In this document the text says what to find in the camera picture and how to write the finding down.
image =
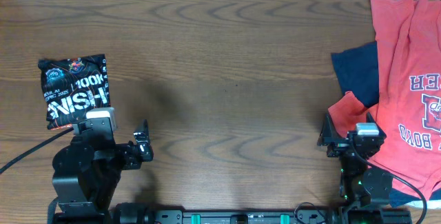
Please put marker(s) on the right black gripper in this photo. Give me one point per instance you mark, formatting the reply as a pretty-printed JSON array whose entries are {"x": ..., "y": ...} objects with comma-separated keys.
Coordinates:
[{"x": 326, "y": 137}]

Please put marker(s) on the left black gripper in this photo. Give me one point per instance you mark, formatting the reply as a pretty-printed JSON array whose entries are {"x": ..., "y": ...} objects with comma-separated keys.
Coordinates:
[{"x": 131, "y": 158}]

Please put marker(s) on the black orange patterned jersey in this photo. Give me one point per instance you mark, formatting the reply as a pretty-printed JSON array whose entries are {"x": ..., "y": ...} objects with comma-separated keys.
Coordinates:
[{"x": 72, "y": 87}]

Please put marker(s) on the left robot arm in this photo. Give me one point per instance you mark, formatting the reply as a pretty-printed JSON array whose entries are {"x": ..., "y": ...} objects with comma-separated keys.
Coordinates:
[{"x": 87, "y": 172}]

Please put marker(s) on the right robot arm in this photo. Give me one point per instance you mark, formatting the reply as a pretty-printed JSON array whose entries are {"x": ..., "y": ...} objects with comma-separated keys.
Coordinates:
[{"x": 365, "y": 187}]

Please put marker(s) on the navy blue garment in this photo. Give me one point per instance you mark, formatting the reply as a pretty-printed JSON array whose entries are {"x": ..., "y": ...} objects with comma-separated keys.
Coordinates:
[{"x": 357, "y": 71}]

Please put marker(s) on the red t-shirt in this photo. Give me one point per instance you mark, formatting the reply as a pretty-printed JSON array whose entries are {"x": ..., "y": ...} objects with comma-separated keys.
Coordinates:
[{"x": 408, "y": 111}]

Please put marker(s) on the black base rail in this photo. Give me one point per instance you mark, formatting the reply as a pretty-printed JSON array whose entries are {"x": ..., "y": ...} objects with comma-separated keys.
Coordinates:
[{"x": 241, "y": 217}]

